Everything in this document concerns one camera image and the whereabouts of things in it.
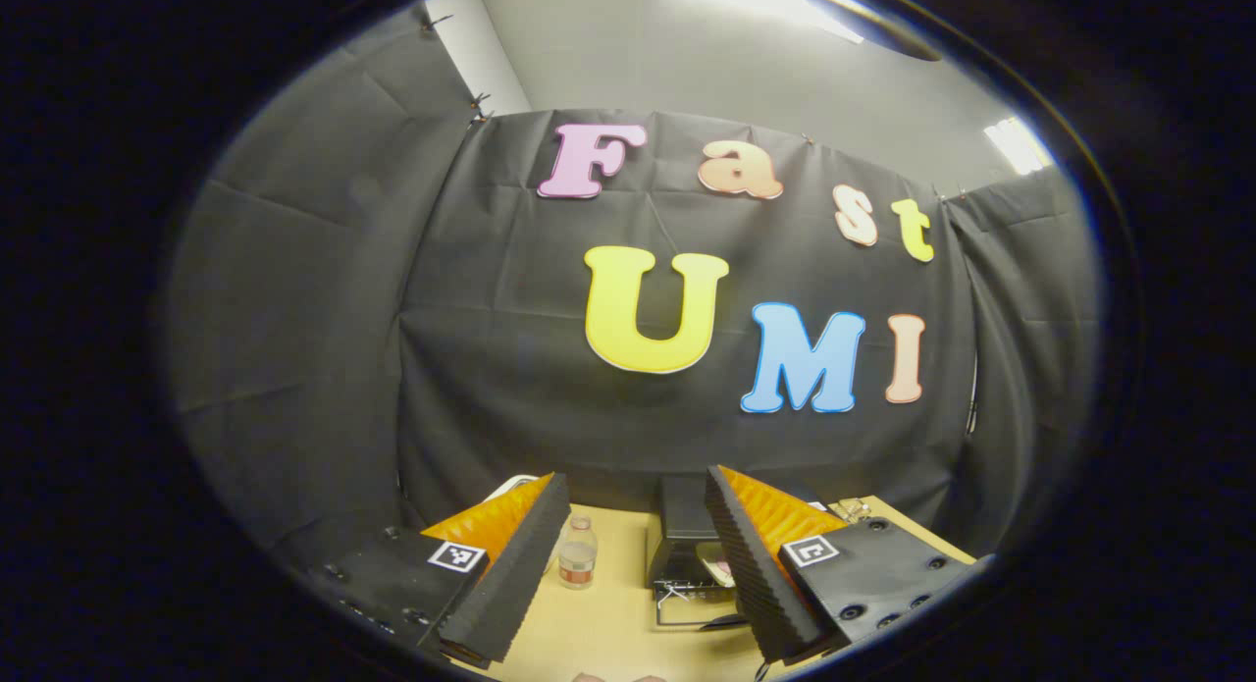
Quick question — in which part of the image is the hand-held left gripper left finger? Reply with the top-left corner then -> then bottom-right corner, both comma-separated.
309,472 -> 572,665

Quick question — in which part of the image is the black backdrop cloth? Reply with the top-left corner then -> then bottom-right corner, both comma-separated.
167,5 -> 1100,565

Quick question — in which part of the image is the white toaster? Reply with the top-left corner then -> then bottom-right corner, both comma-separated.
484,473 -> 543,503

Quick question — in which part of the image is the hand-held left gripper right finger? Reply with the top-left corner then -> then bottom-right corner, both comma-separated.
704,465 -> 985,665

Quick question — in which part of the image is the black electric oven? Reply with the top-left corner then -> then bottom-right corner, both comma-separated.
646,474 -> 835,632

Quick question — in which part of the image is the small ceiling light panel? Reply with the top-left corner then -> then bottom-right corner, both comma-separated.
984,116 -> 1054,176

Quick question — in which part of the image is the clear plastic bottle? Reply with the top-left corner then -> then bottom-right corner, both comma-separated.
558,514 -> 600,591

